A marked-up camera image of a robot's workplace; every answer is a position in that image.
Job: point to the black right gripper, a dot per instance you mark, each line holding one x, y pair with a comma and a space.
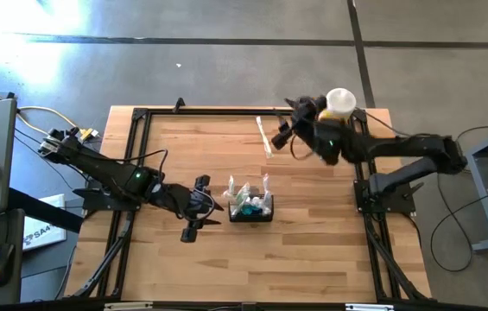
317, 134

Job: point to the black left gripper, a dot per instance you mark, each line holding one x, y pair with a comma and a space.
183, 201

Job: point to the small blue mouthwash bottle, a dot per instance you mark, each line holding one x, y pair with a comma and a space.
257, 211
249, 211

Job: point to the pink toothbrush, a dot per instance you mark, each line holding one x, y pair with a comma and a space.
266, 185

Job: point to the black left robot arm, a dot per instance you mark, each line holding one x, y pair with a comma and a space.
105, 170

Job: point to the white toothbrush in clear wrapper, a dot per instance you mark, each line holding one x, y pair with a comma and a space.
263, 135

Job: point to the yellow canister with white lid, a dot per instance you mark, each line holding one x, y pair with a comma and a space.
340, 101

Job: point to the white table clamp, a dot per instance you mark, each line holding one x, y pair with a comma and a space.
369, 307
127, 306

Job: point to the white printed paper sheet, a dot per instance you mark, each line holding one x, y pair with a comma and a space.
45, 233

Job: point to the black diagonal beam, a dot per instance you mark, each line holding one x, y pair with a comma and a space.
40, 209

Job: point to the black aluminium table frame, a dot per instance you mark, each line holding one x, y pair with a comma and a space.
226, 112

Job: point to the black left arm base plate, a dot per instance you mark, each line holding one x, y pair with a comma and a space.
92, 201

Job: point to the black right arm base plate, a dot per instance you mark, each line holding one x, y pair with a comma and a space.
399, 201

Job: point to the grey metal table frame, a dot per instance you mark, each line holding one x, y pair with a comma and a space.
485, 207

